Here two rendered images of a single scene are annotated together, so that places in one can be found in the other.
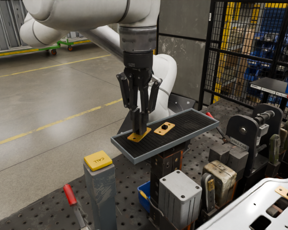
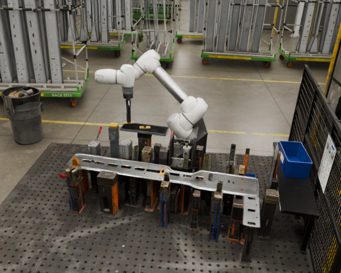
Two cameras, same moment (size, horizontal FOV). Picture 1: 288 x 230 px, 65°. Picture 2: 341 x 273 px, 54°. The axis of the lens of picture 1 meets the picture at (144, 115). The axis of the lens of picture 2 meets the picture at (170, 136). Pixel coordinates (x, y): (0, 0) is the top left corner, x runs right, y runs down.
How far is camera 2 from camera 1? 2.25 m
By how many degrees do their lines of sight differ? 41
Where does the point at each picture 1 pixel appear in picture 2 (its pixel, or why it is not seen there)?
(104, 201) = (112, 141)
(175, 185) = (124, 141)
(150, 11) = (125, 83)
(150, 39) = (126, 90)
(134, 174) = not seen: hidden behind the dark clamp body
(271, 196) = (157, 168)
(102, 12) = (107, 82)
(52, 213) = not seen: hidden behind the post
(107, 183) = (112, 134)
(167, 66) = (194, 105)
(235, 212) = (138, 163)
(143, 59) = (125, 96)
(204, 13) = not seen: outside the picture
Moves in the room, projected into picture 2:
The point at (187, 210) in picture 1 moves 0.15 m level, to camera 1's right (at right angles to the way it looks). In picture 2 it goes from (121, 150) to (133, 158)
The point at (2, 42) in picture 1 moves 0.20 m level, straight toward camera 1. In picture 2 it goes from (221, 44) to (220, 46)
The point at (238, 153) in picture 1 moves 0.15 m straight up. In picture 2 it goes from (163, 150) to (164, 132)
